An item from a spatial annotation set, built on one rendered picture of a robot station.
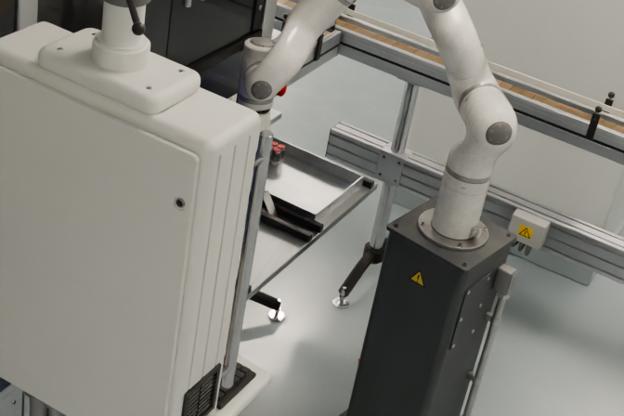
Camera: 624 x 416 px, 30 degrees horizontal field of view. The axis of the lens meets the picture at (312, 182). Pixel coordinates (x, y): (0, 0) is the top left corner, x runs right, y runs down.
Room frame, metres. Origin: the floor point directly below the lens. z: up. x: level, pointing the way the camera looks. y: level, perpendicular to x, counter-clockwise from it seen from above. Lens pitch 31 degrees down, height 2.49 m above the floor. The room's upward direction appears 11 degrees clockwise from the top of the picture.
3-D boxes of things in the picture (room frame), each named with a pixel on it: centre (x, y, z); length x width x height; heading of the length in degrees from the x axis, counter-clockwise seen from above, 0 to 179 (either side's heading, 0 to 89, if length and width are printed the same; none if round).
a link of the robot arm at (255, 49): (2.46, 0.17, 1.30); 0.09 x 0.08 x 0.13; 10
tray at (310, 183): (2.66, 0.07, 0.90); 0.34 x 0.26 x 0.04; 65
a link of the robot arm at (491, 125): (2.58, -0.40, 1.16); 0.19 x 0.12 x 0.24; 15
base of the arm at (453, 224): (2.61, -0.39, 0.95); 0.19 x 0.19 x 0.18
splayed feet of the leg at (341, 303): (3.56, -0.27, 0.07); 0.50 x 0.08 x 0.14; 156
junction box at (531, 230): (3.28, -0.73, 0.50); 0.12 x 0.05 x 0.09; 66
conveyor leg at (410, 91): (3.56, -0.27, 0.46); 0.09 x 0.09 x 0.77; 66
